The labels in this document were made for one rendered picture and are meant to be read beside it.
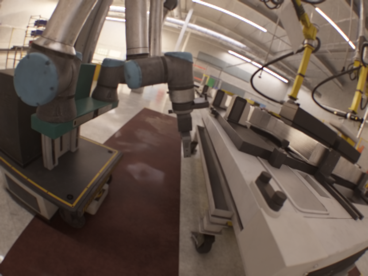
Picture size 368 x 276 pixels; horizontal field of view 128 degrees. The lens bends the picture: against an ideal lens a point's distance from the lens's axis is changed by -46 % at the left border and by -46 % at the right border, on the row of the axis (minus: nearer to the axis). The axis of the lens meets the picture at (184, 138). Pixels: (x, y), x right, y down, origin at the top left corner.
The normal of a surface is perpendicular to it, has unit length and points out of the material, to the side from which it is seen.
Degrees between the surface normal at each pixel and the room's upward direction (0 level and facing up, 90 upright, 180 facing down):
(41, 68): 95
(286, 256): 0
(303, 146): 90
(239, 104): 90
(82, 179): 0
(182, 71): 91
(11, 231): 0
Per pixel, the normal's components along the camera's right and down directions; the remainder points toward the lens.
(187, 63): 0.56, 0.38
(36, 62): 0.32, 0.53
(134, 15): 0.11, 0.48
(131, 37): -0.19, 0.47
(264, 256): -0.94, -0.31
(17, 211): 0.33, -0.88
